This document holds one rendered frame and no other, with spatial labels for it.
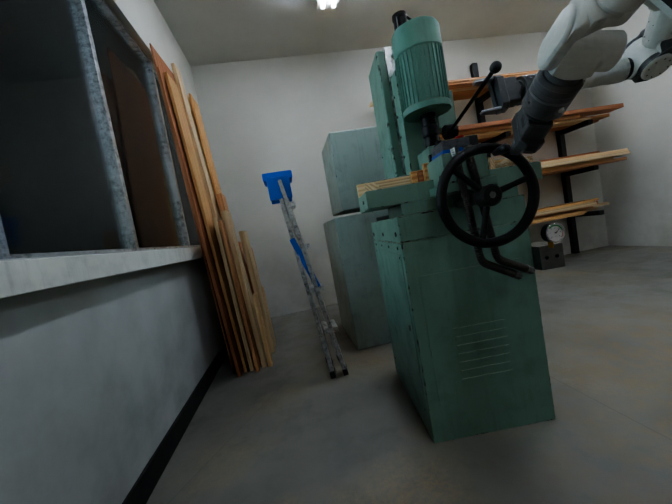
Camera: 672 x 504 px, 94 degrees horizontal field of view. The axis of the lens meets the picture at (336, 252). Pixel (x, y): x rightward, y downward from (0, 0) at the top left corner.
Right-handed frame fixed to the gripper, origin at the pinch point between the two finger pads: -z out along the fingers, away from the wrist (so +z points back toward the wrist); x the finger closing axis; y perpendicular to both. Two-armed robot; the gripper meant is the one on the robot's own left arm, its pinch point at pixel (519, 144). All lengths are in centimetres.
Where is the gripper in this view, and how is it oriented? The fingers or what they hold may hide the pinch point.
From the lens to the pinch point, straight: 95.0
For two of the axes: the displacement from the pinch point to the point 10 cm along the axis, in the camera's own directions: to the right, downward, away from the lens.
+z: -0.6, -4.4, -9.0
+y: -9.9, -0.9, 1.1
